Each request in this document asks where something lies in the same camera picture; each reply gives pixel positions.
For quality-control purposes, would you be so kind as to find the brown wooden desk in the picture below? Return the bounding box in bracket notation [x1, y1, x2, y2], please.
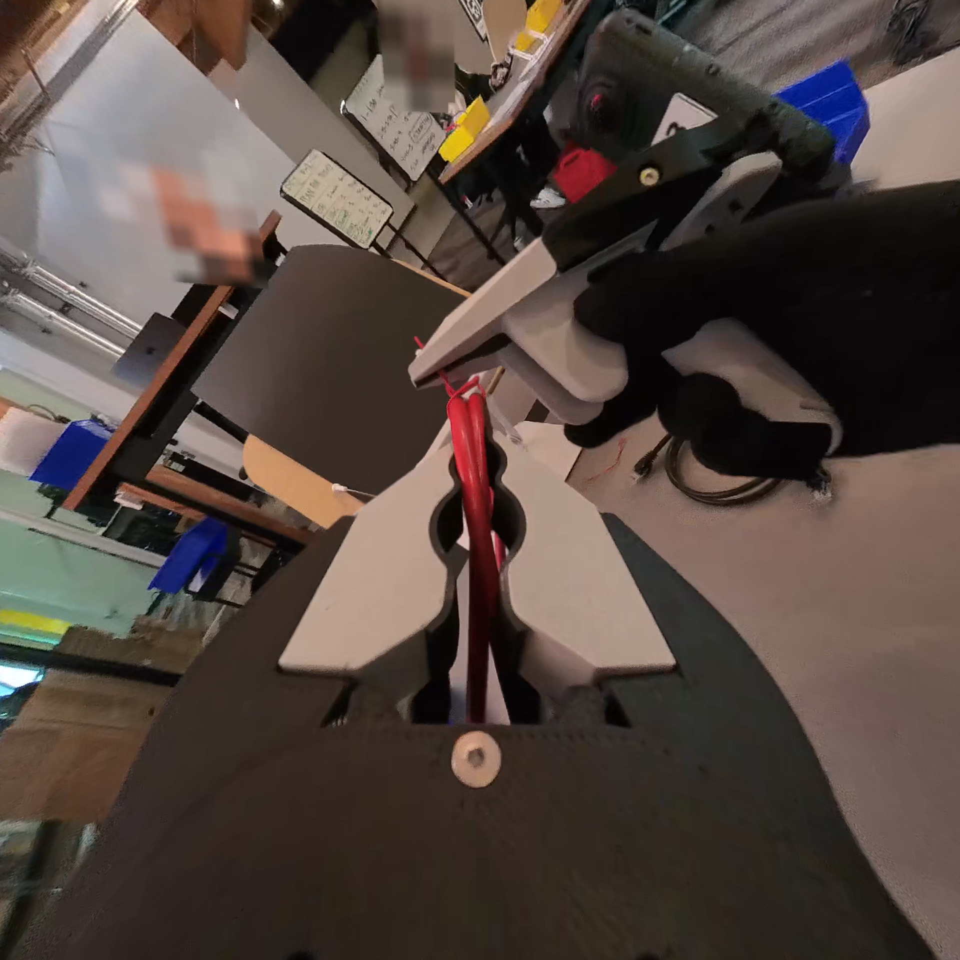
[62, 210, 285, 513]

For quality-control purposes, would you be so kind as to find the thin red wire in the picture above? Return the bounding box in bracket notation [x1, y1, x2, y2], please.
[587, 439, 631, 486]

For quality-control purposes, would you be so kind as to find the person's right forearm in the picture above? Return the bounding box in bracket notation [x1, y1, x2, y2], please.
[862, 178, 960, 455]

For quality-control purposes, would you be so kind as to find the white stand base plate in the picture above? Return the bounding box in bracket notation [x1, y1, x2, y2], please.
[516, 420, 595, 483]

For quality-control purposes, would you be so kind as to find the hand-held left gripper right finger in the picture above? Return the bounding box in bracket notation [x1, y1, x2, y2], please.
[491, 448, 680, 708]

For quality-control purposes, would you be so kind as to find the blue bin with tag sticker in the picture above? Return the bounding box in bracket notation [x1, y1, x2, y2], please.
[774, 58, 873, 168]

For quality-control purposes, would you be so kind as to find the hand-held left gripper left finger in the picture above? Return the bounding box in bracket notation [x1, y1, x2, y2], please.
[277, 450, 470, 723]

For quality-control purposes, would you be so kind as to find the wooden side table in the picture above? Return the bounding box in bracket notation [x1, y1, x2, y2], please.
[437, 0, 595, 186]

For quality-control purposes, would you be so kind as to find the small whiteboard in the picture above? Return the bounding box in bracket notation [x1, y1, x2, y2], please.
[279, 148, 396, 254]

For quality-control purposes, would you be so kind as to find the red bag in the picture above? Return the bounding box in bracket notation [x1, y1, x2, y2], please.
[549, 144, 618, 205]

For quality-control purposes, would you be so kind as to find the grey laptop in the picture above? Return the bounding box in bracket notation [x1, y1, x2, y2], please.
[111, 312, 190, 389]

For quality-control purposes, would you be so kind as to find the small blue shelf bin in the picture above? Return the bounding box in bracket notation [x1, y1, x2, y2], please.
[28, 418, 115, 490]
[147, 516, 231, 595]

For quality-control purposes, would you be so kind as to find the person's right hand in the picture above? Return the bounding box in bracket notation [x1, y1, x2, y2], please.
[564, 191, 865, 483]

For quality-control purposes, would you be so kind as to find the black ethernet cable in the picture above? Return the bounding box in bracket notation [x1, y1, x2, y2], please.
[632, 429, 835, 507]

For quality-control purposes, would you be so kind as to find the large whiteboard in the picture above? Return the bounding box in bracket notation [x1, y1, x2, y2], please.
[342, 51, 449, 183]

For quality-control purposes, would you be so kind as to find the black board with wooden edge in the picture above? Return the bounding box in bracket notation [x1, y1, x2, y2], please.
[189, 242, 472, 531]

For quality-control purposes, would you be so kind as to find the large yellow bin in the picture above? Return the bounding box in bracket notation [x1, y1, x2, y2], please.
[437, 96, 494, 164]

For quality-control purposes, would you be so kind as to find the small yellow bin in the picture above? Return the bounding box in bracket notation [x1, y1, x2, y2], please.
[512, 0, 565, 55]

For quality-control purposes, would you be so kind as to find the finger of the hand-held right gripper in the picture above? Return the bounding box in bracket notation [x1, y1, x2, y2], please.
[407, 238, 562, 389]
[495, 303, 631, 426]

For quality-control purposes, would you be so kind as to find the red ethernet cable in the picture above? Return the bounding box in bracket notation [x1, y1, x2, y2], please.
[444, 377, 513, 726]

